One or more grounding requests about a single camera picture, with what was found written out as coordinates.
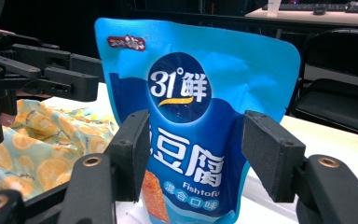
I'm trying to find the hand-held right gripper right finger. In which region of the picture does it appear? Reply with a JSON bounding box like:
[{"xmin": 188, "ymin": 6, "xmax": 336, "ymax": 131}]
[{"xmin": 240, "ymin": 109, "xmax": 308, "ymax": 203}]

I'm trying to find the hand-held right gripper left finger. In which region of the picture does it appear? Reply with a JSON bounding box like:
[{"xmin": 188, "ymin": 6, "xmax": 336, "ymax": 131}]
[{"xmin": 103, "ymin": 108, "xmax": 152, "ymax": 203}]

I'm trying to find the orange print cloth bag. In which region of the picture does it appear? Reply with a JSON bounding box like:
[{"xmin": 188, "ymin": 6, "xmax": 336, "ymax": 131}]
[{"xmin": 0, "ymin": 98, "xmax": 121, "ymax": 201}]

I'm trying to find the blue snack packet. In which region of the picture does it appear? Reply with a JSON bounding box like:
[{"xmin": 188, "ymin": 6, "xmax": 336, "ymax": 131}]
[{"xmin": 93, "ymin": 17, "xmax": 302, "ymax": 224}]

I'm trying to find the white table mat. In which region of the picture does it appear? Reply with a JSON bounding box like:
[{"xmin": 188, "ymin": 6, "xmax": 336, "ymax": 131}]
[{"xmin": 42, "ymin": 81, "xmax": 358, "ymax": 224}]

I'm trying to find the black folding chair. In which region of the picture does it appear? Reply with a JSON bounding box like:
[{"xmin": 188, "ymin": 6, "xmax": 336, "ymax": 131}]
[{"xmin": 286, "ymin": 28, "xmax": 358, "ymax": 142}]

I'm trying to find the small white box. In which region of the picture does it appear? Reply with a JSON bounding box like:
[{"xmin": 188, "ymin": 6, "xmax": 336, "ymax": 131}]
[{"xmin": 267, "ymin": 0, "xmax": 282, "ymax": 18}]

